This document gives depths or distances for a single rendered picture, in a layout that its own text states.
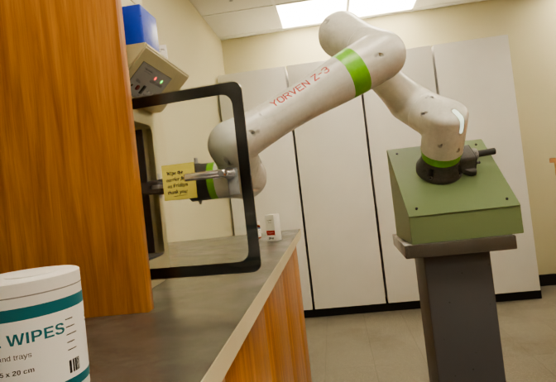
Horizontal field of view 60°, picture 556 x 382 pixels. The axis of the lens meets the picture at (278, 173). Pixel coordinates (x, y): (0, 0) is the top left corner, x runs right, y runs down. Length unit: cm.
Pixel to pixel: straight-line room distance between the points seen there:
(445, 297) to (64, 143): 116
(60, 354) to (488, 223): 125
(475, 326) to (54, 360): 129
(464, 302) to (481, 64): 302
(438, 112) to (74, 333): 116
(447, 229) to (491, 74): 298
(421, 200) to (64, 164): 102
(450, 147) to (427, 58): 282
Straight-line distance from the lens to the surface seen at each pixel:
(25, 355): 63
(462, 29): 492
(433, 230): 153
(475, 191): 161
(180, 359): 72
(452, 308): 163
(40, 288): 62
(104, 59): 106
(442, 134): 150
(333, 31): 129
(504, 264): 440
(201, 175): 97
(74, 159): 107
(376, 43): 118
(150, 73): 122
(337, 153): 412
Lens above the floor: 116
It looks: 2 degrees up
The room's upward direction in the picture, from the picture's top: 7 degrees counter-clockwise
